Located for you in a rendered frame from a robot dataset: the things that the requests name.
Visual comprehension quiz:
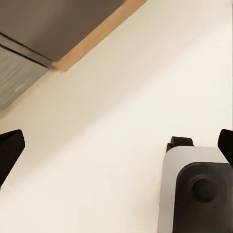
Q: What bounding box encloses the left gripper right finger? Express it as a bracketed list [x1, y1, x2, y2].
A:
[217, 129, 233, 168]

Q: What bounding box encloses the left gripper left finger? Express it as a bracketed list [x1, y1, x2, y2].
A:
[0, 129, 25, 187]

